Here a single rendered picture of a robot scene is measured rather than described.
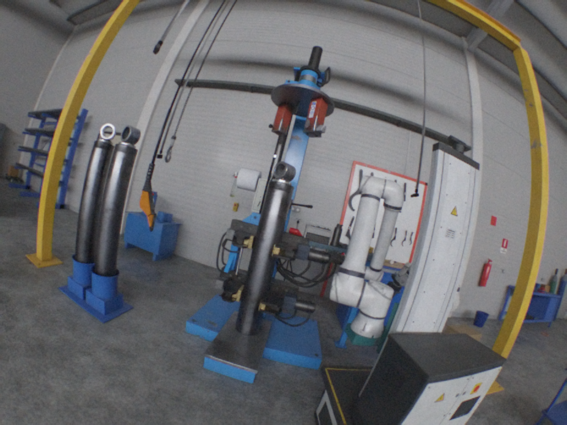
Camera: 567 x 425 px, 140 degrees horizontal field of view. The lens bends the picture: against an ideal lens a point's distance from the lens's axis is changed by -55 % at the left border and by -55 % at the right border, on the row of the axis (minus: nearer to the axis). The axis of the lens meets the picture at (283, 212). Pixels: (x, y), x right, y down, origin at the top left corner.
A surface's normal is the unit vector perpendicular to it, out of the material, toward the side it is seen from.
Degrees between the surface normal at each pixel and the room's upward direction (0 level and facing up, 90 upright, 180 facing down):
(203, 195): 90
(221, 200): 90
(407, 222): 90
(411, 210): 90
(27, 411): 0
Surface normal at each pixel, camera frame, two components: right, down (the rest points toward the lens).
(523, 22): -0.25, 0.96
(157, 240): -0.07, -0.02
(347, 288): -0.30, -0.25
